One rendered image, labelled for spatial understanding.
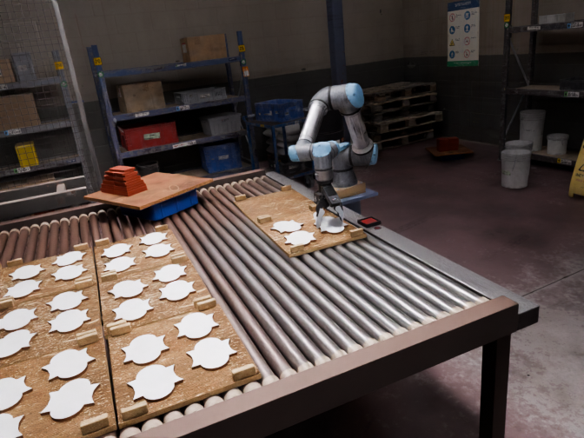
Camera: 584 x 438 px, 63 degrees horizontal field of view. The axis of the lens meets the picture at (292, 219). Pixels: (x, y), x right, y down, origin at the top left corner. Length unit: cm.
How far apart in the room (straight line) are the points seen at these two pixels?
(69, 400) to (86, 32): 589
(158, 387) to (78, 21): 596
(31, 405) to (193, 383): 40
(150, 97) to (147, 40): 91
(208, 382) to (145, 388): 15
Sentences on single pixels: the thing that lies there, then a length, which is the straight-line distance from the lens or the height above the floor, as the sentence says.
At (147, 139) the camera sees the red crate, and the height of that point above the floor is 75.
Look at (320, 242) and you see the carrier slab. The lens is 197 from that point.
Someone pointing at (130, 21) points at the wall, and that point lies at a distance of 698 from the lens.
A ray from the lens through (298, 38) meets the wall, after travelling 776.
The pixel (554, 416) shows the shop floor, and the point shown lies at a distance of 265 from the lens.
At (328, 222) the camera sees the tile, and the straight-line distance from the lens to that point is 210.
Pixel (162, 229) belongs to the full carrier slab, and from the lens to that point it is 236.
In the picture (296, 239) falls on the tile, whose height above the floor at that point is 95.
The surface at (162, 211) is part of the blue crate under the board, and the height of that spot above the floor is 96.
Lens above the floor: 171
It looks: 20 degrees down
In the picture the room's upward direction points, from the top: 6 degrees counter-clockwise
